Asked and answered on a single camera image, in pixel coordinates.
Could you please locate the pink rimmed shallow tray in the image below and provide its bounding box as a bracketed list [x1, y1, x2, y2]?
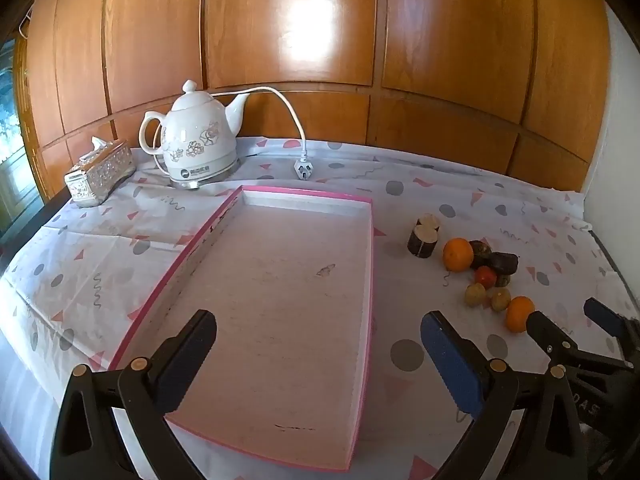
[107, 185, 375, 473]

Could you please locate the white floral ceramic kettle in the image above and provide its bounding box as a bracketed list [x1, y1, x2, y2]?
[139, 80, 249, 192]

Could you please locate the white power cord with plug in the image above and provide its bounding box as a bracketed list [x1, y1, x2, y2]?
[207, 86, 316, 182]

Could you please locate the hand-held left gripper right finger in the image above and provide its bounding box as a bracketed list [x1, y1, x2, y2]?
[420, 310, 586, 480]

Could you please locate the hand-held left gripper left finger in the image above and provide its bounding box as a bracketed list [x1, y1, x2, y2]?
[50, 309, 218, 480]

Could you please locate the silver embossed tissue box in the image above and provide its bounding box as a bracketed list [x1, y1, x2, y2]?
[64, 136, 136, 208]

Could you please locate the dark purple sugarcane piece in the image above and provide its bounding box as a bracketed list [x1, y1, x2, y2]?
[470, 252, 520, 276]

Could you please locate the window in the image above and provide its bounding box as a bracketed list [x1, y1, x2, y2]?
[0, 35, 46, 241]

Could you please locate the orange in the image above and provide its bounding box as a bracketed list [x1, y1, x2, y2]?
[443, 238, 474, 272]
[506, 296, 536, 333]

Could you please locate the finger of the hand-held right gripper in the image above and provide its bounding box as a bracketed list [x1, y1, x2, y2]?
[583, 297, 632, 339]
[525, 310, 582, 367]

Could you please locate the patterned white tablecloth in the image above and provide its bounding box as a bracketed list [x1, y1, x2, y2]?
[0, 135, 640, 480]

